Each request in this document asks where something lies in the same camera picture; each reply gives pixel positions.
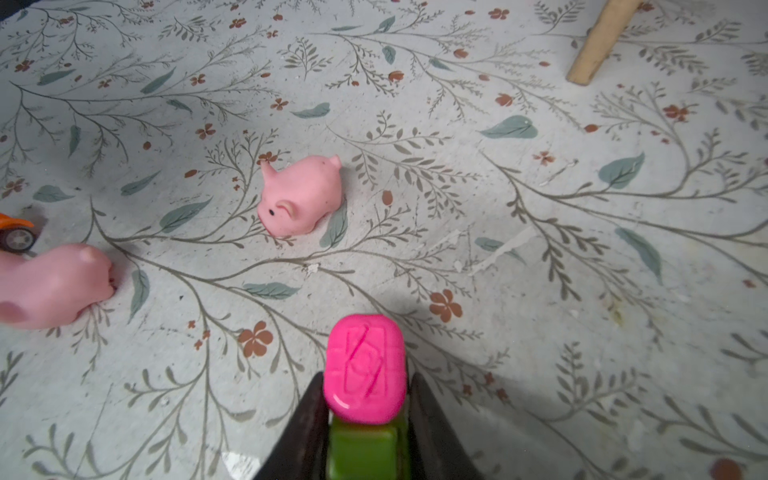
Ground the pink toy pig upper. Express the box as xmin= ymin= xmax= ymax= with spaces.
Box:
xmin=257 ymin=155 xmax=343 ymax=238

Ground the wooden two-tier shelf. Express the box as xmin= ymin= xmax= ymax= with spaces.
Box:
xmin=566 ymin=0 xmax=642 ymax=86

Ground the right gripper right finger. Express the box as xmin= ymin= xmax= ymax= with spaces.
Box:
xmin=408 ymin=373 xmax=483 ymax=480

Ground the pink green toy truck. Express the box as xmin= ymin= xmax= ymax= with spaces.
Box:
xmin=323 ymin=314 xmax=411 ymax=479

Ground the pink toy pig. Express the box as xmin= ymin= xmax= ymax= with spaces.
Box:
xmin=257 ymin=155 xmax=343 ymax=238
xmin=1 ymin=244 xmax=115 ymax=330

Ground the orange toy car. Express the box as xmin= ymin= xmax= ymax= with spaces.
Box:
xmin=0 ymin=213 xmax=37 ymax=254

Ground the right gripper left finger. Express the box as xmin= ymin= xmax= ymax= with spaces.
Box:
xmin=254 ymin=373 xmax=329 ymax=480

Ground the floral patterned table mat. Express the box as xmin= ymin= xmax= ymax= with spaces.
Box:
xmin=1 ymin=1 xmax=767 ymax=479

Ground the pink toy pig left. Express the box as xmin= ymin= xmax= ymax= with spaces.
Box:
xmin=1 ymin=244 xmax=115 ymax=330

